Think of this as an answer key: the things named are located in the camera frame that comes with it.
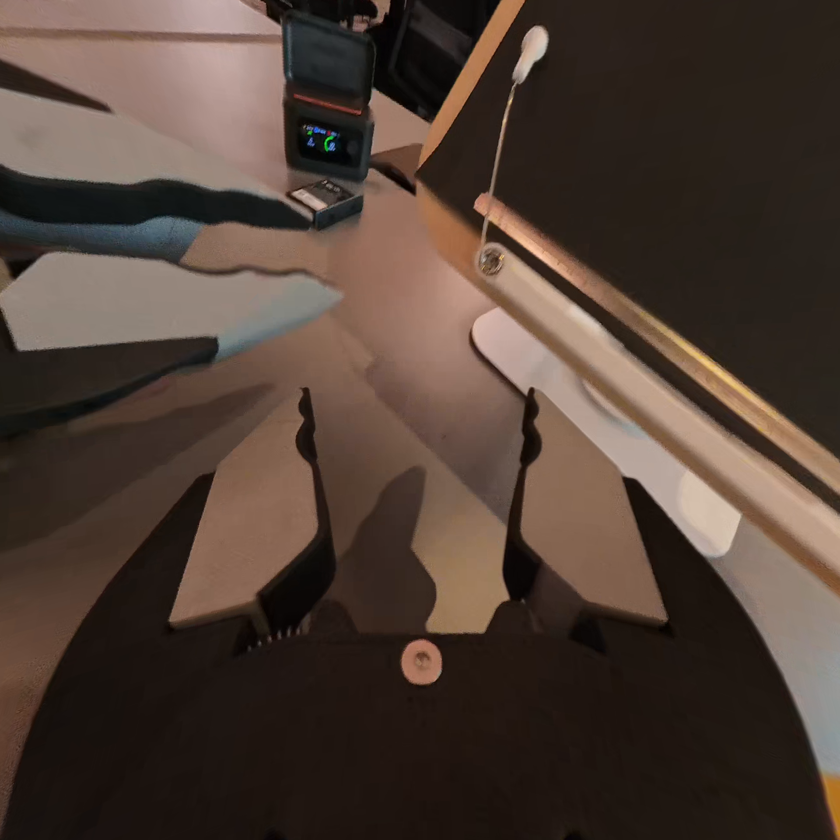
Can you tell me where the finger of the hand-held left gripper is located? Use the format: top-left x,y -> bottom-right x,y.
0,251 -> 345,362
0,88 -> 314,229

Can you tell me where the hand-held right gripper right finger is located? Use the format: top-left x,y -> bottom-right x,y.
503,387 -> 670,624

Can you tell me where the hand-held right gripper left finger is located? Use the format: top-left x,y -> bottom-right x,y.
168,387 -> 337,634

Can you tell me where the small black battery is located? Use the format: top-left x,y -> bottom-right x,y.
287,178 -> 365,231

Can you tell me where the black power bank with display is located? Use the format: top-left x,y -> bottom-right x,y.
282,10 -> 376,183

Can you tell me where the black mesh office chair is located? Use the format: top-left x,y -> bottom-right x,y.
374,0 -> 500,122

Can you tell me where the wooden board with black panel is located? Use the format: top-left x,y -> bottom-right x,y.
415,0 -> 840,592

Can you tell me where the wire arm with white tip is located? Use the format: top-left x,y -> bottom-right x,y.
476,25 -> 551,277

